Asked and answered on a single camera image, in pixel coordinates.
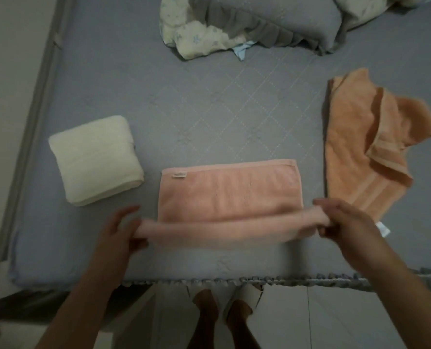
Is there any person's right forearm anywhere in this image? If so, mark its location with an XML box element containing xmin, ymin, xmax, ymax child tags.
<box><xmin>357</xmin><ymin>246</ymin><xmax>431</xmax><ymax>349</ymax></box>

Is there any person's left forearm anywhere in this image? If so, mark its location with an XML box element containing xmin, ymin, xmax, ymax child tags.
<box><xmin>35</xmin><ymin>252</ymin><xmax>129</xmax><ymax>349</ymax></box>

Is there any person's left foot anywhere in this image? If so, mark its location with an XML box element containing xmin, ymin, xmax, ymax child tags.
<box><xmin>188</xmin><ymin>289</ymin><xmax>220</xmax><ymax>349</ymax></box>

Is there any person's left hand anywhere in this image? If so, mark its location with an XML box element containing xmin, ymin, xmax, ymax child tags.
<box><xmin>94</xmin><ymin>204</ymin><xmax>150</xmax><ymax>274</ymax></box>

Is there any floral blanket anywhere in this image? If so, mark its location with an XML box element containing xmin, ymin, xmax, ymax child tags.
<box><xmin>159</xmin><ymin>0</ymin><xmax>260</xmax><ymax>61</ymax></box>

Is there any white slipper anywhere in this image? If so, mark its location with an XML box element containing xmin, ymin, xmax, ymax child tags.
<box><xmin>185</xmin><ymin>283</ymin><xmax>223</xmax><ymax>313</ymax></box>
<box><xmin>223</xmin><ymin>283</ymin><xmax>265</xmax><ymax>324</ymax></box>

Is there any white right slipper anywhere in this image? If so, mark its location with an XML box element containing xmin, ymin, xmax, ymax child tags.
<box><xmin>223</xmin><ymin>283</ymin><xmax>265</xmax><ymax>324</ymax></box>

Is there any pink towel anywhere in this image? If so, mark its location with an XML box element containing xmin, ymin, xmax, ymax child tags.
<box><xmin>133</xmin><ymin>159</ymin><xmax>336</xmax><ymax>250</ymax></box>

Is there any orange towel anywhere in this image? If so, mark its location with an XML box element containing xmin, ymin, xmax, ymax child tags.
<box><xmin>324</xmin><ymin>68</ymin><xmax>431</xmax><ymax>222</ymax></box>

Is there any white left slipper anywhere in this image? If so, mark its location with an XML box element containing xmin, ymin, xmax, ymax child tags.
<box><xmin>185</xmin><ymin>283</ymin><xmax>223</xmax><ymax>313</ymax></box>

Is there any person's right foot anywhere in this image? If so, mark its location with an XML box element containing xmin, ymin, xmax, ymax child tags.
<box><xmin>226</xmin><ymin>300</ymin><xmax>263</xmax><ymax>349</ymax></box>

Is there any grey ruffled pillow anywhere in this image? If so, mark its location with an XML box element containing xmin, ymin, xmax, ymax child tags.
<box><xmin>190</xmin><ymin>0</ymin><xmax>350</xmax><ymax>55</ymax></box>

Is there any folded cream towel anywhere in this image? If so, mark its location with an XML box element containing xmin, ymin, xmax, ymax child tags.
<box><xmin>48</xmin><ymin>115</ymin><xmax>145</xmax><ymax>207</ymax></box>

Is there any person's foot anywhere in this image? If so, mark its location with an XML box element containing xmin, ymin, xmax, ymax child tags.
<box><xmin>226</xmin><ymin>300</ymin><xmax>263</xmax><ymax>349</ymax></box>
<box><xmin>188</xmin><ymin>289</ymin><xmax>220</xmax><ymax>349</ymax></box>

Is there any person's right hand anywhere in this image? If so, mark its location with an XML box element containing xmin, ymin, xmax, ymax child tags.
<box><xmin>313</xmin><ymin>198</ymin><xmax>388</xmax><ymax>266</ymax></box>

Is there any grey quilted bed cover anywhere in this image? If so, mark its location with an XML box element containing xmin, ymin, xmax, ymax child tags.
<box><xmin>7</xmin><ymin>0</ymin><xmax>431</xmax><ymax>292</ymax></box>

